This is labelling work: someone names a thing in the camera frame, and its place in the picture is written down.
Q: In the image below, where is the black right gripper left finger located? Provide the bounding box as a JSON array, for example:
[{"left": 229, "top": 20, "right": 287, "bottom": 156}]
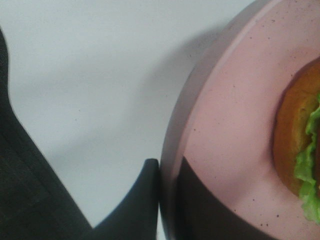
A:
[{"left": 0, "top": 38, "right": 92, "bottom": 240}]

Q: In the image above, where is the burger with lettuce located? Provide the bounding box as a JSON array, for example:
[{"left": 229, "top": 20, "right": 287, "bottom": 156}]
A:
[{"left": 272, "top": 59, "right": 320, "bottom": 224}]

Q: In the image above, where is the pink speckled plate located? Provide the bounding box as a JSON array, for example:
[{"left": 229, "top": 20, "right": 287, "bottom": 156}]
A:
[{"left": 160, "top": 0, "right": 320, "bottom": 240}]

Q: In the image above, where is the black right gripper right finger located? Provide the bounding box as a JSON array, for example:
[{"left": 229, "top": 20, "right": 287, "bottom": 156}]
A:
[{"left": 92, "top": 158, "right": 160, "bottom": 240}]

